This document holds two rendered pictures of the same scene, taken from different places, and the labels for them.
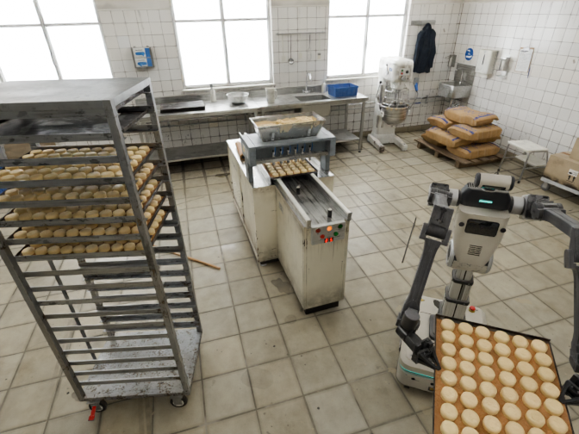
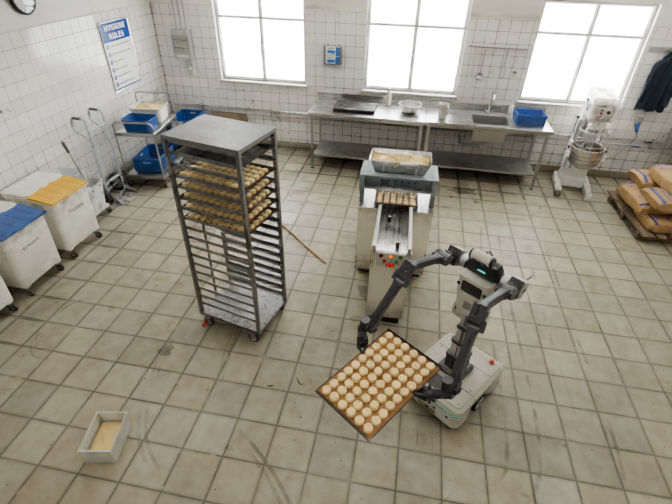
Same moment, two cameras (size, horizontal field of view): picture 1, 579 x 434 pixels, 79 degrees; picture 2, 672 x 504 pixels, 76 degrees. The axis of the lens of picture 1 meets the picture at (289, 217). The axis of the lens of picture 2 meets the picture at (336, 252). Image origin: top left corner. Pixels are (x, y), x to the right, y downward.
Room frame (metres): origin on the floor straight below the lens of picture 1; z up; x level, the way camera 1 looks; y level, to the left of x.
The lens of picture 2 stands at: (-0.82, -1.10, 2.94)
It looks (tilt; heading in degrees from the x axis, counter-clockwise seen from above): 36 degrees down; 26
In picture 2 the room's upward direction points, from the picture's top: 1 degrees clockwise
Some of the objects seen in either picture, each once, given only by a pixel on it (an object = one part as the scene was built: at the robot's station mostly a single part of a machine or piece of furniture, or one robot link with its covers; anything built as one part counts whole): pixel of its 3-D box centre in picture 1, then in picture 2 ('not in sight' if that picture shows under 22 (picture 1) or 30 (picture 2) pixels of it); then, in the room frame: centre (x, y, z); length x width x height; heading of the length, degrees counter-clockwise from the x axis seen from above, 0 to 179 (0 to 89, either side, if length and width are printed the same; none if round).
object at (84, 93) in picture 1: (113, 264); (234, 235); (1.49, 0.94, 0.93); 0.64 x 0.51 x 1.78; 92
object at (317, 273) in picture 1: (308, 242); (389, 263); (2.34, -0.15, 0.45); 0.70 x 0.34 x 0.90; 17
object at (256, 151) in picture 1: (288, 155); (397, 186); (2.82, 0.00, 1.01); 0.72 x 0.33 x 0.34; 107
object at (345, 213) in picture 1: (300, 164); (411, 194); (2.97, -0.10, 0.87); 2.01 x 0.03 x 0.07; 17
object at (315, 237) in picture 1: (327, 232); (390, 259); (1.99, -0.26, 0.77); 0.24 x 0.04 x 0.14; 107
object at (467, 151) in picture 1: (473, 148); (670, 221); (5.12, -2.83, 0.19); 0.72 x 0.42 x 0.15; 110
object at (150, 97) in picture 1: (178, 232); (279, 226); (1.73, 0.65, 0.97); 0.03 x 0.03 x 1.70; 2
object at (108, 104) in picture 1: (158, 284); (250, 255); (1.28, 0.63, 0.97); 0.03 x 0.03 x 1.70; 2
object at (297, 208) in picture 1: (268, 168); (382, 192); (2.89, 0.17, 0.87); 2.01 x 0.03 x 0.07; 17
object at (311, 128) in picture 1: (287, 127); (400, 163); (2.82, 0.00, 1.25); 0.56 x 0.29 x 0.14; 107
